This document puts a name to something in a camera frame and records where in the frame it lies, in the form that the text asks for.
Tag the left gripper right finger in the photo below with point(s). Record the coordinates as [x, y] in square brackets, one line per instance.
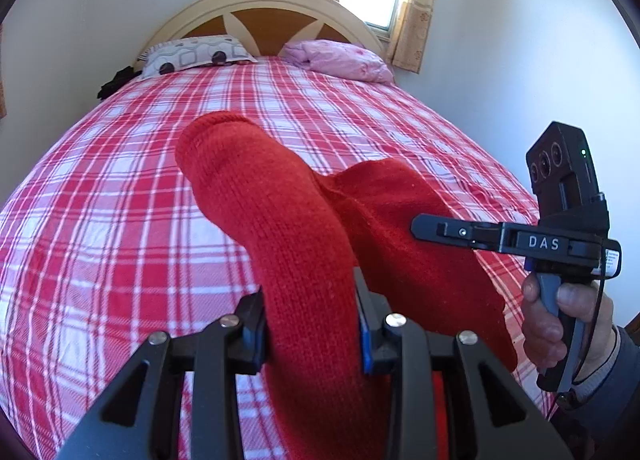
[450, 397]

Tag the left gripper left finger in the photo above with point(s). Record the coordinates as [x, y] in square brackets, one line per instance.
[169, 382]

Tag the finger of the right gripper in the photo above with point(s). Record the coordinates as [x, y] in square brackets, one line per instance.
[453, 232]

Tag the red embroidered knit sweater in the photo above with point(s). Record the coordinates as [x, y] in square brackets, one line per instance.
[306, 235]

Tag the right dark jacket forearm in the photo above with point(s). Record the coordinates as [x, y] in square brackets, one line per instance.
[606, 405]

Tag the red white plaid bedspread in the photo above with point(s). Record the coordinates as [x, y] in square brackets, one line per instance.
[103, 244]

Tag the right yellow window curtain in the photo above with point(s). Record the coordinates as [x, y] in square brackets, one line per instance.
[409, 34]

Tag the pink pillow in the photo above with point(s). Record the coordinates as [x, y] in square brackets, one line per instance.
[342, 60]

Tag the cream and brown headboard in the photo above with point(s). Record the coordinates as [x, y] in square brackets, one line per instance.
[264, 26]

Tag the black cloth beside bed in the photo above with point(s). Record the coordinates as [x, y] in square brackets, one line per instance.
[119, 80]

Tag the white patterned pillow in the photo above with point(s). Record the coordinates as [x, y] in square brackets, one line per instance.
[187, 53]

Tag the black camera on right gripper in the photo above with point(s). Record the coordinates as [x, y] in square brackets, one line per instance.
[565, 183]

